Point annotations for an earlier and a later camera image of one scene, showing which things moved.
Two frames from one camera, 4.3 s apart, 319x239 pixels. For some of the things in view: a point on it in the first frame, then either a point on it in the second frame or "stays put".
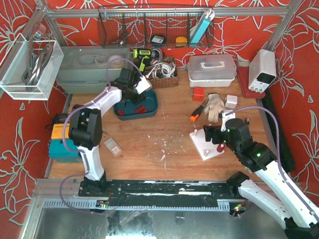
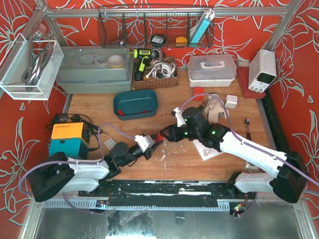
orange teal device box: (58, 152) stays put
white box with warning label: (113, 147) stays put
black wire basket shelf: (150, 27) stays put
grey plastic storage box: (89, 69) stays put
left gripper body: (136, 97) to (146, 153)
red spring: (141, 109) to (159, 138)
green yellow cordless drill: (144, 56) stays put
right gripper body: (209, 133) to (171, 132)
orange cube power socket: (198, 93) stays put
